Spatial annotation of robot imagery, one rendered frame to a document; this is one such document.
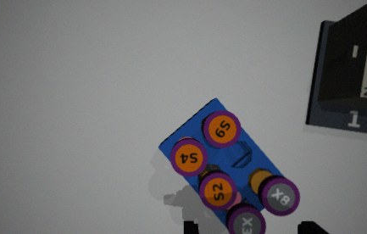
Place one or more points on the blue tube rack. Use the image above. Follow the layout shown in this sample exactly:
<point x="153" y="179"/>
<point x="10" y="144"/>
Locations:
<point x="225" y="157"/>

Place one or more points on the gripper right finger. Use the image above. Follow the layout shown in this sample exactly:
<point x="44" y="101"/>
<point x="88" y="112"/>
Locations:
<point x="310" y="227"/>

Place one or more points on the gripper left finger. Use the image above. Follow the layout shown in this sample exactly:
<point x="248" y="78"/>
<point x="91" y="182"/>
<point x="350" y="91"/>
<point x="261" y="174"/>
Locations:
<point x="190" y="227"/>

